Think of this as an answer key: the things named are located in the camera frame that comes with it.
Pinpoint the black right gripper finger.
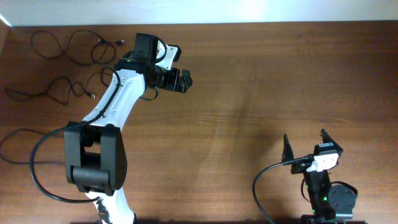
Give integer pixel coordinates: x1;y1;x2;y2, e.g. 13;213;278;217
320;129;344;154
281;134;294;163

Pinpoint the black thin usb cable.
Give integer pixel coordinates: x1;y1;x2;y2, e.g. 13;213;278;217
29;29;125;66

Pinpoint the black braided usb cable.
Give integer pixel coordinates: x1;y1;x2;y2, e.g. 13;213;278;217
4;70;114;106

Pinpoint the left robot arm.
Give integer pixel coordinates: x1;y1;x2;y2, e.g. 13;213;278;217
64;33;193;223

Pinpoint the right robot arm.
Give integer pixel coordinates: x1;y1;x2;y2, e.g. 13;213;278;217
281;129;358;224

